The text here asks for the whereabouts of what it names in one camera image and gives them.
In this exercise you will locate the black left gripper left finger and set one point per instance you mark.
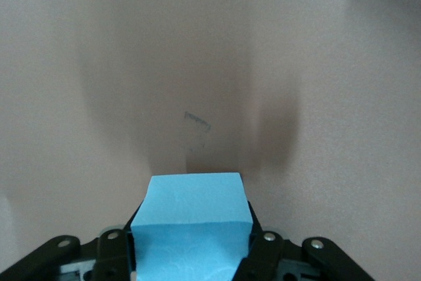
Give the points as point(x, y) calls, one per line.
point(105, 258)

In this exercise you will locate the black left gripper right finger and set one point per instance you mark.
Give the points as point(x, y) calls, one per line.
point(279, 258)

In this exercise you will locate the blue foam cube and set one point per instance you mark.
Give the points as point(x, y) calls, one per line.
point(194, 202)

